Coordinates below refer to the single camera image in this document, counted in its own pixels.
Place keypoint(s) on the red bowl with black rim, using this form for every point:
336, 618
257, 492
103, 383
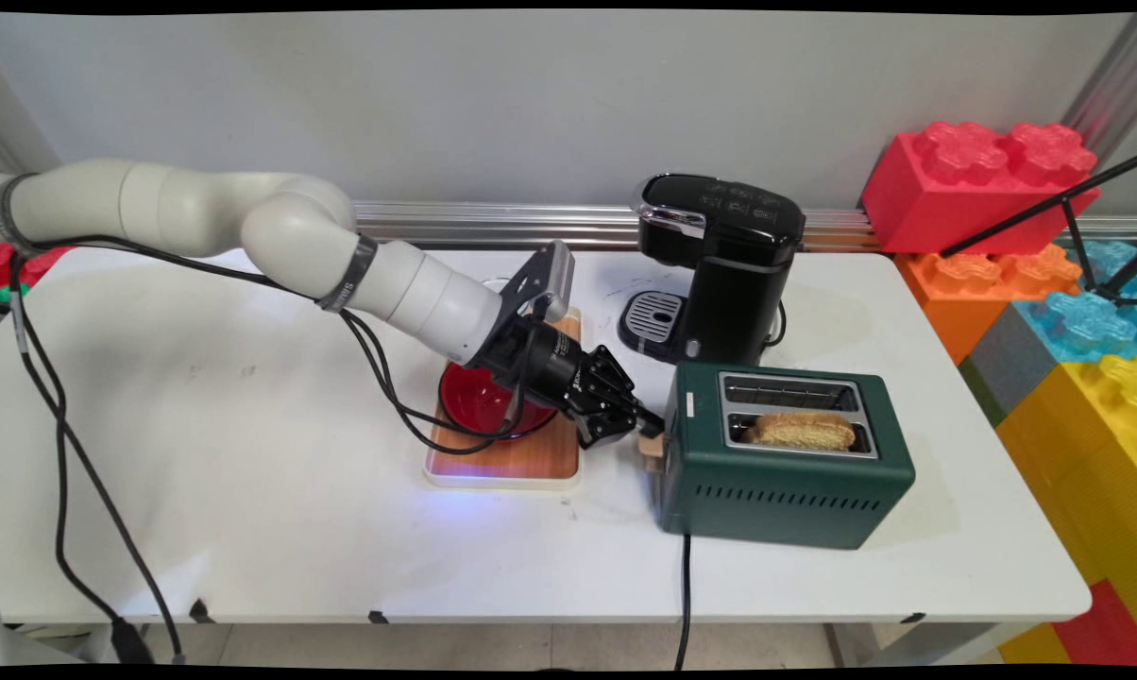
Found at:
474, 401

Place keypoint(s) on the aluminium rail along wall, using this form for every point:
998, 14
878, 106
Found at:
493, 225

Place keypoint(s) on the wooden cutting board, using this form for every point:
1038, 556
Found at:
521, 458

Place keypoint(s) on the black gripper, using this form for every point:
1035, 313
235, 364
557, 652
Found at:
550, 368

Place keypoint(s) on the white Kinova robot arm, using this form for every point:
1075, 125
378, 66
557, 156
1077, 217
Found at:
295, 231

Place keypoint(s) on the green two-slot toaster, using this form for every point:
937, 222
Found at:
776, 491

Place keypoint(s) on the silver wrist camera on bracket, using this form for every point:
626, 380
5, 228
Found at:
551, 274

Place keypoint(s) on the large grey toy brick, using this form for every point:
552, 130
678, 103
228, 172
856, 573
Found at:
1008, 359

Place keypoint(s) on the large orange toy brick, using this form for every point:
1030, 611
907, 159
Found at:
965, 283

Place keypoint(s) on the large red toy brick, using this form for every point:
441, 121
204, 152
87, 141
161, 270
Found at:
965, 189

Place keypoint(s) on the small red toy brick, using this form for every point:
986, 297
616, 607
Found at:
35, 263

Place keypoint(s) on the wooden toaster lever knob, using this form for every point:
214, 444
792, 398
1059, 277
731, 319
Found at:
653, 451

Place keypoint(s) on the large translucent blue toy brick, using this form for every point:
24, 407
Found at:
1093, 316

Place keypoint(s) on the large yellow toy brick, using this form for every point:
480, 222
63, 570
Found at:
1088, 453

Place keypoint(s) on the toasted bread slice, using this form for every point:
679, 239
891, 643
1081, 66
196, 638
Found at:
800, 430

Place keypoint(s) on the black tripod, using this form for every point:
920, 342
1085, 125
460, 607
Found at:
1078, 227

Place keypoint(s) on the aluminium profile post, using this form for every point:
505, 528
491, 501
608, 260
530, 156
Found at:
1111, 85

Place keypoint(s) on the black single-serve coffee machine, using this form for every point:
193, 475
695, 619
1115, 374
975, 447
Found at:
720, 255

